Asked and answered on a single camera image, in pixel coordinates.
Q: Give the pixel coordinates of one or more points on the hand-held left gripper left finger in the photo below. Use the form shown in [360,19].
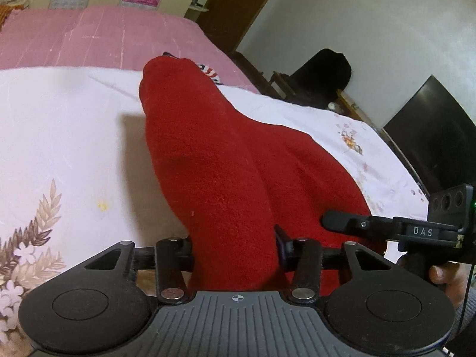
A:
[173,258]

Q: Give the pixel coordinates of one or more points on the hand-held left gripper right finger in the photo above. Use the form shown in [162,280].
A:
[282,245]

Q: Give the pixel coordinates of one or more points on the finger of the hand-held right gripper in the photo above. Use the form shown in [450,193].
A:
[342,222]

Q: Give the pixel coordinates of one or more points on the red sweater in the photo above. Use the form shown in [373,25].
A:
[223,163]

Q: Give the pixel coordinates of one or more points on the person's right forearm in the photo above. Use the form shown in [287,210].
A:
[469,316]

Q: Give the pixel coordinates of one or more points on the person's right hand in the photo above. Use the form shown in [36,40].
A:
[452,279]

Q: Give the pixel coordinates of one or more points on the black television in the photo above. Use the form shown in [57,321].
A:
[435,134]

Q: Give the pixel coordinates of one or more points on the wooden desk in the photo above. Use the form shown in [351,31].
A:
[353,108]

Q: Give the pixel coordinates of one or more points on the dark wooden furniture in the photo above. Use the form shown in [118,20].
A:
[260,76]

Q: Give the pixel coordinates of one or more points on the white floral bedsheet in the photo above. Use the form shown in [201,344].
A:
[55,126]

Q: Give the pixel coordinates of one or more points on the pink bedsheet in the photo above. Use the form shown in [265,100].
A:
[93,37]

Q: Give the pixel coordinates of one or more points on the dark brown door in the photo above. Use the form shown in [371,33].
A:
[238,7]

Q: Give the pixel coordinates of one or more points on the orange striped pillow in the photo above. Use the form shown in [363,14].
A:
[4,13]

